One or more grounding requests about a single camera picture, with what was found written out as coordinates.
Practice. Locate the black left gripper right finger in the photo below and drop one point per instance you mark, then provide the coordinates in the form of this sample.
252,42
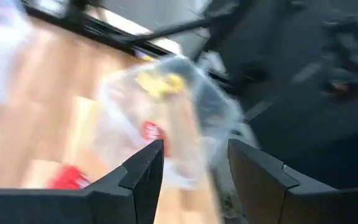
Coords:
306,205

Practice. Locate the red candy bag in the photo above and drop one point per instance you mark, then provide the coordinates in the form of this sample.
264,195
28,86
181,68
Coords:
151,130
68,179

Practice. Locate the yellow candy bag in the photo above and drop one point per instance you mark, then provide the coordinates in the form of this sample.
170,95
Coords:
160,84

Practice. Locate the black table edge frame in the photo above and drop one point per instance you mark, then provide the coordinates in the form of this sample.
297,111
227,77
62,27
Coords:
98,31

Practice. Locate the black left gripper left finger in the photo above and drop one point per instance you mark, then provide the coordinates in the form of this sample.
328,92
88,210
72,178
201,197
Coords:
57,207

